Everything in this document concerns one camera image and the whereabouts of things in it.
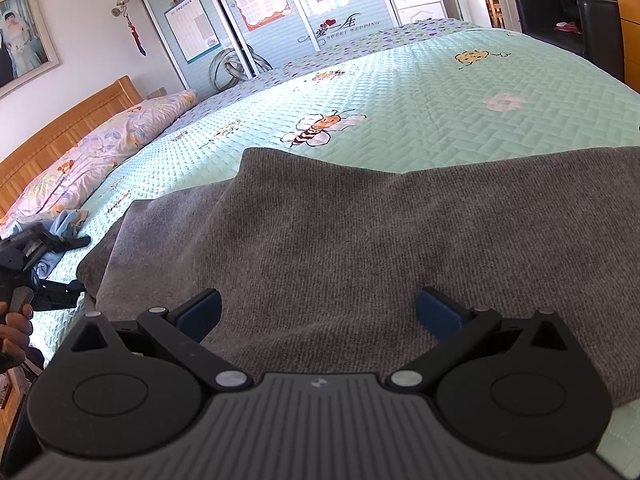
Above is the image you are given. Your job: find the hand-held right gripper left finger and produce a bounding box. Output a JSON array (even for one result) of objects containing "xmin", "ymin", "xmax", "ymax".
[{"xmin": 59, "ymin": 287, "xmax": 253, "ymax": 394}]

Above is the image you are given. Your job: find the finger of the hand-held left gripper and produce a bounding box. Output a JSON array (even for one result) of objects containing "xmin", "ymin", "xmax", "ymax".
[
  {"xmin": 29, "ymin": 279, "xmax": 87, "ymax": 312},
  {"xmin": 9, "ymin": 224, "xmax": 93, "ymax": 263}
]

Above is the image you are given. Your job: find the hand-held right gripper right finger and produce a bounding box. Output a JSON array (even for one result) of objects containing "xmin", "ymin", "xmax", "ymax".
[{"xmin": 385, "ymin": 286, "xmax": 581, "ymax": 394}]

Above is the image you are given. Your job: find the grey knit sweater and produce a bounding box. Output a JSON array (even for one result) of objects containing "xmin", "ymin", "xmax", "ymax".
[{"xmin": 75, "ymin": 145, "xmax": 640, "ymax": 412}]

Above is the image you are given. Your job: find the person's left hand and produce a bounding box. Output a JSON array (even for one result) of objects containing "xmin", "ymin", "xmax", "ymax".
[{"xmin": 0, "ymin": 300, "xmax": 35, "ymax": 375}]

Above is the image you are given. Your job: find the light blue crumpled cloth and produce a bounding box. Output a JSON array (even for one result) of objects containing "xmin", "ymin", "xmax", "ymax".
[{"xmin": 34, "ymin": 206, "xmax": 92, "ymax": 282}]

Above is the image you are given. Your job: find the floral pillow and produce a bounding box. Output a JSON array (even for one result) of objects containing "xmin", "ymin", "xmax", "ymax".
[{"xmin": 0, "ymin": 89, "xmax": 199, "ymax": 229}]

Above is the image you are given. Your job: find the wooden headboard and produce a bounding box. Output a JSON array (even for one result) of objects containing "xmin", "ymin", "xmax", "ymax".
[{"xmin": 0, "ymin": 75, "xmax": 144, "ymax": 217}]

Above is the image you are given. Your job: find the bee print quilted bedspread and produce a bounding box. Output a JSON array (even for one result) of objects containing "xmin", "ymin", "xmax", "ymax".
[{"xmin": 29, "ymin": 26, "xmax": 640, "ymax": 480}]

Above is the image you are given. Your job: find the framed wedding photo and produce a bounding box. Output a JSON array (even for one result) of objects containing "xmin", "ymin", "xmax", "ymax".
[{"xmin": 0, "ymin": 0, "xmax": 62, "ymax": 102}]

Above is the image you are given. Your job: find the red hanging ornament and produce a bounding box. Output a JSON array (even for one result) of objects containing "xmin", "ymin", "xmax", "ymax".
[{"xmin": 124, "ymin": 11, "xmax": 149, "ymax": 59}]

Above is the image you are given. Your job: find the blue framed chart poster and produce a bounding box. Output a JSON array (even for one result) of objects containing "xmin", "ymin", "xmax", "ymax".
[{"xmin": 163, "ymin": 0, "xmax": 223, "ymax": 66}]

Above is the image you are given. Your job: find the sliding door wardrobe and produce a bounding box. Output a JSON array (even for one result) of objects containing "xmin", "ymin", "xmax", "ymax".
[{"xmin": 122, "ymin": 0, "xmax": 402, "ymax": 94}]

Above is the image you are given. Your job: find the black armchair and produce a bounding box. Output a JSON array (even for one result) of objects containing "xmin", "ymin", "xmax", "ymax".
[{"xmin": 514, "ymin": 0, "xmax": 627, "ymax": 82}]

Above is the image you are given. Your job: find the wooden chair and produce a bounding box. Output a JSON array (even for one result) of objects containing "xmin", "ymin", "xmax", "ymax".
[{"xmin": 476, "ymin": 0, "xmax": 507, "ymax": 29}]

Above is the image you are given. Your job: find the wooden dresser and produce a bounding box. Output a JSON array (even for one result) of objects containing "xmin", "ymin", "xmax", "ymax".
[{"xmin": 601, "ymin": 0, "xmax": 640, "ymax": 95}]

